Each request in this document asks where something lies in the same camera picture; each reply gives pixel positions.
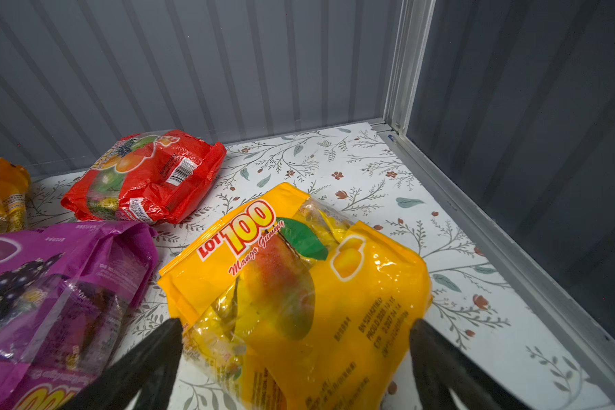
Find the purple grape gummy bag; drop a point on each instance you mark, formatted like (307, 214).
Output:
(65, 291)

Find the yellow gummy bag far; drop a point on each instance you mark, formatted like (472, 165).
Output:
(14, 186)

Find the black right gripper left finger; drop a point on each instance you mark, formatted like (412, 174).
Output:
(143, 378)

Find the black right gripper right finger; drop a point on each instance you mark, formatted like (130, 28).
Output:
(444, 375)

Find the red fruit gummy bag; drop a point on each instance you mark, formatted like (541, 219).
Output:
(156, 177)

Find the yellow mango gummy bag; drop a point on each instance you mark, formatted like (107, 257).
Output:
(289, 305)

